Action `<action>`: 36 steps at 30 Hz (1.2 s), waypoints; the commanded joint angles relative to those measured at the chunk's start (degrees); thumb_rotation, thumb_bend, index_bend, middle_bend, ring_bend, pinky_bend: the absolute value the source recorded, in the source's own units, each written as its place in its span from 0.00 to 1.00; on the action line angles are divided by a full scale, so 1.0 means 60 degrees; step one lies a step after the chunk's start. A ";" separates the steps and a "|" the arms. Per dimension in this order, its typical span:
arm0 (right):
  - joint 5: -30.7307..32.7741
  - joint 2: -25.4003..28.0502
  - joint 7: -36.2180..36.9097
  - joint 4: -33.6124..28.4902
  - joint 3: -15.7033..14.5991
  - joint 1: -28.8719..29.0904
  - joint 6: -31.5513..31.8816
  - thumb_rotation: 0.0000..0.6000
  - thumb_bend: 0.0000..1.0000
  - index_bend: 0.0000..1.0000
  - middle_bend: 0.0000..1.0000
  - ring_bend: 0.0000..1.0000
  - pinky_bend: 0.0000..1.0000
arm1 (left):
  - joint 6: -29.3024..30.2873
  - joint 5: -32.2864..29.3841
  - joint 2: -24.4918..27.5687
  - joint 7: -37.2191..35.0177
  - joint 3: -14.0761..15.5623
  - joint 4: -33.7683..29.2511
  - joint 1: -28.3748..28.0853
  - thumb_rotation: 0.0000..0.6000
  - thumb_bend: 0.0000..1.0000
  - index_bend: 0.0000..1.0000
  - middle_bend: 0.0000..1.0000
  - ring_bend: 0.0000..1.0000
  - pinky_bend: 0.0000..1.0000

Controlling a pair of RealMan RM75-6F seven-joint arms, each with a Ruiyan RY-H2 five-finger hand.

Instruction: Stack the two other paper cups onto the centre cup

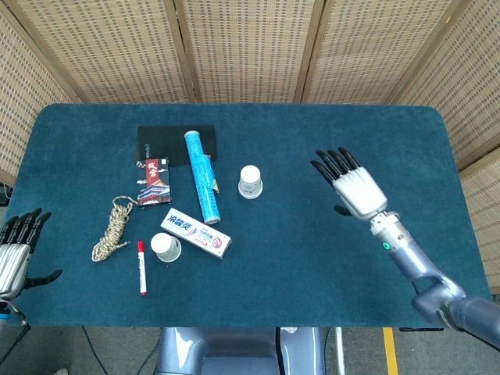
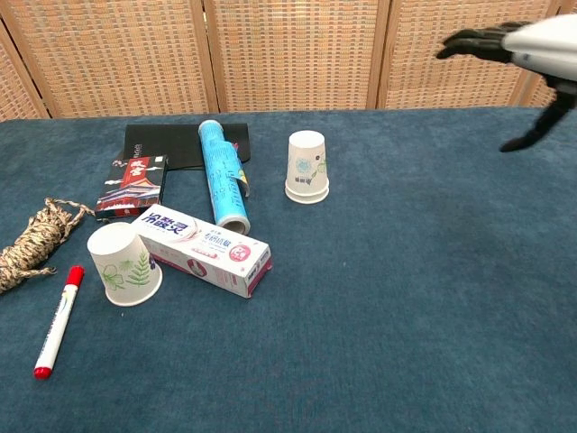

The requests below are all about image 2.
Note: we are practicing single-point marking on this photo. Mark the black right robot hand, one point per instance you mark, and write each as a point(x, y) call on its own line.
point(478, 40)

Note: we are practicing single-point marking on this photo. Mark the wooden woven folding screen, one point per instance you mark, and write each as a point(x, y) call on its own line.
point(293, 54)

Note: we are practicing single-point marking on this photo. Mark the paper cup blue flower print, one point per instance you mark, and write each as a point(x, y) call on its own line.
point(307, 200)

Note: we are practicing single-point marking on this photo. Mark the white pink toothpaste box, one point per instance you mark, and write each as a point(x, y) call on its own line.
point(203, 252)

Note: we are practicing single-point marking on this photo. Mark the paper cup blue chrysanthemum print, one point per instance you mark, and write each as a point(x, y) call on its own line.
point(306, 158)

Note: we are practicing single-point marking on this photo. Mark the blue velvet tablecloth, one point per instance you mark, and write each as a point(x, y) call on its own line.
point(315, 352)

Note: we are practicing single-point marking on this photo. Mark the black red palace card box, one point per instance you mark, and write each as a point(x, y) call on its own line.
point(130, 189)

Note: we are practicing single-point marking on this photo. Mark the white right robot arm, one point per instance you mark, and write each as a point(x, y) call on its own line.
point(550, 49)

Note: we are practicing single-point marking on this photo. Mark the paper cup green flower print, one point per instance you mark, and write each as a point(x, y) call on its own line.
point(121, 261)

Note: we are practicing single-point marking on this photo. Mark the white marker red cap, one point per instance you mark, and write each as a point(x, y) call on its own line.
point(56, 325)

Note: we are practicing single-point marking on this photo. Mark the blue printed film roll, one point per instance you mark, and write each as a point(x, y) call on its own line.
point(223, 180)

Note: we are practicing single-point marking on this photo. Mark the black notebook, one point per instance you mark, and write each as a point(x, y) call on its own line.
point(171, 144)

